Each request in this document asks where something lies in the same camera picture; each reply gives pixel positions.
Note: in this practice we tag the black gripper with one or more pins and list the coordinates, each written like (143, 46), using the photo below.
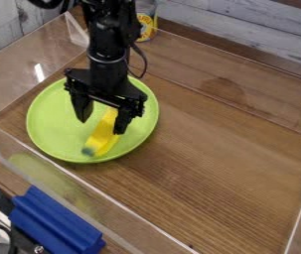
(104, 83)

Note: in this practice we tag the yellow toy banana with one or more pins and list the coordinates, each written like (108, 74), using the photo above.
(101, 138)

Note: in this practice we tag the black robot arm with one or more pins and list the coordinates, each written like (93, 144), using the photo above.
(113, 29)

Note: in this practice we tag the green plate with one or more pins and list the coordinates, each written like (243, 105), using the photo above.
(59, 134)

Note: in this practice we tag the yellow labelled tin can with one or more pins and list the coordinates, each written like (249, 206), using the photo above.
(147, 18)

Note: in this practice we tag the blue plastic block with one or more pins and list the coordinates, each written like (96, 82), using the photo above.
(52, 225)

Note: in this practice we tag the clear acrylic corner bracket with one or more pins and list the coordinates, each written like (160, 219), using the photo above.
(77, 35)

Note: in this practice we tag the clear acrylic front wall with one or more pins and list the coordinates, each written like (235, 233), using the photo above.
(127, 233)

